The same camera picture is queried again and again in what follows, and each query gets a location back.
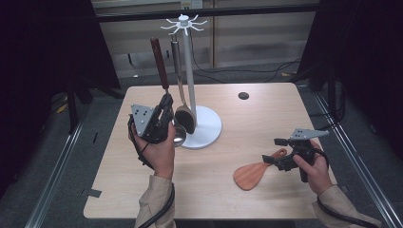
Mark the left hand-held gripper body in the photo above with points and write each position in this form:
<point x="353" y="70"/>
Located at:
<point x="152" y="129"/>

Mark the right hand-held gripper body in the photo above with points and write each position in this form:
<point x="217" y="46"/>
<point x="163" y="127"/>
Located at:
<point x="301" y="147"/>

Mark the metal ladle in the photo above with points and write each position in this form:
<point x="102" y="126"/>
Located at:
<point x="185" y="118"/>

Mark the wooden rice paddle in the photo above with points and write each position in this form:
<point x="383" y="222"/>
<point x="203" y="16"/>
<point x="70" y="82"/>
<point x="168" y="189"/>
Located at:
<point x="250" y="174"/>

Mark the white utensil rack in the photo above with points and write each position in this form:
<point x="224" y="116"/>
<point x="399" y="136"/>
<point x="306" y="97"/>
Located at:
<point x="207" y="126"/>

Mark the person's left hand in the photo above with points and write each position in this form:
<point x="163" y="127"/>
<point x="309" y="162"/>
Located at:
<point x="160" y="158"/>

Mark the person's right hand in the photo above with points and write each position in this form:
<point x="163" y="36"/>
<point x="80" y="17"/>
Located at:
<point x="318" y="177"/>

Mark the dark round table grommet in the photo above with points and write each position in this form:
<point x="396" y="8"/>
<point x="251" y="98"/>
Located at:
<point x="243" y="95"/>

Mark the grey tape piece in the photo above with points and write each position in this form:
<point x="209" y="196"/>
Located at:
<point x="92" y="192"/>
<point x="345" y="188"/>

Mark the black metal stand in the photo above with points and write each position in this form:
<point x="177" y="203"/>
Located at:
<point x="332" y="95"/>
<point x="72" y="107"/>

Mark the dark curtain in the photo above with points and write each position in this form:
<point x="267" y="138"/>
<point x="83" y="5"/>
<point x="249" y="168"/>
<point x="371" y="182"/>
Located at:
<point x="47" y="63"/>
<point x="364" y="57"/>

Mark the black horizontal bar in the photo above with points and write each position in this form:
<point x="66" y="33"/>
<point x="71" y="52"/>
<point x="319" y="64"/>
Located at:
<point x="253" y="11"/>

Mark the metal floor rail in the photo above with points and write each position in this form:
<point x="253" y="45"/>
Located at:
<point x="53" y="177"/>
<point x="364" y="177"/>

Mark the white wall socket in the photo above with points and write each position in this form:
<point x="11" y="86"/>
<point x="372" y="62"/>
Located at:
<point x="191" y="3"/>

